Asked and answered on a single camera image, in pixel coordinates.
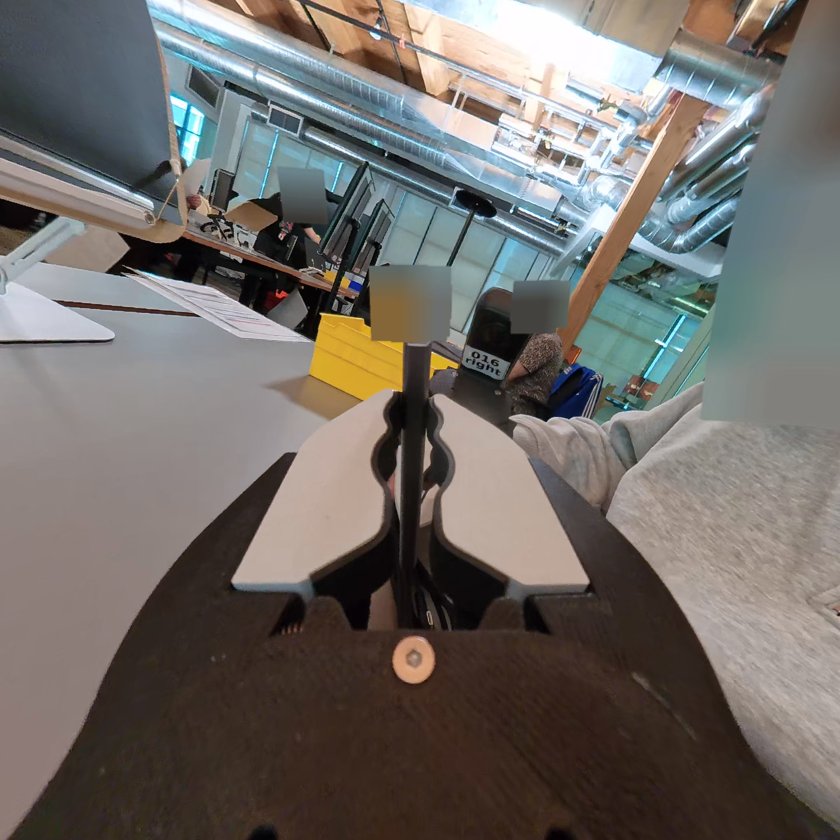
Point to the yellow plastic bin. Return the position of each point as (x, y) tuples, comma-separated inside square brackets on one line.
[(348, 361)]

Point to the black floor lamp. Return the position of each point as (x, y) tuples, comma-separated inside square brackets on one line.
[(474, 202)]

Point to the person's grey sweatshirt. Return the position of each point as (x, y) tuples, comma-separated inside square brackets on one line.
[(722, 558)]

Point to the silver pipe cluster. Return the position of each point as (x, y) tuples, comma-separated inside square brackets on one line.
[(695, 223)]

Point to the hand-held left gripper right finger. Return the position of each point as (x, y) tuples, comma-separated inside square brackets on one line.
[(505, 518)]

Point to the wooden beam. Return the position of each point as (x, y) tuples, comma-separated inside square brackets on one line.
[(630, 229)]

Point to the pale cardboard sheet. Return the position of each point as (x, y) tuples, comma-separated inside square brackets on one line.
[(92, 253)]

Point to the wall air vent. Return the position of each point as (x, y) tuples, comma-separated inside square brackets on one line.
[(284, 120)]

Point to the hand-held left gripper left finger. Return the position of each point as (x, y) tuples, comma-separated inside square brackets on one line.
[(328, 518)]

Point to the blue striped jacket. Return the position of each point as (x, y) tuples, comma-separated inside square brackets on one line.
[(577, 394)]

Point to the printed paper sheet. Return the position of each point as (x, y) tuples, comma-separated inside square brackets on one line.
[(216, 305)]

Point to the cardboard box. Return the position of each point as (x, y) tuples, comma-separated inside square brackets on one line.
[(256, 215)]

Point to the white hanging sheet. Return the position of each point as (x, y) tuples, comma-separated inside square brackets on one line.
[(289, 312)]

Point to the person's right forearm grey sleeve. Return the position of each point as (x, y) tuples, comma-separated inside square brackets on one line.
[(564, 446)]

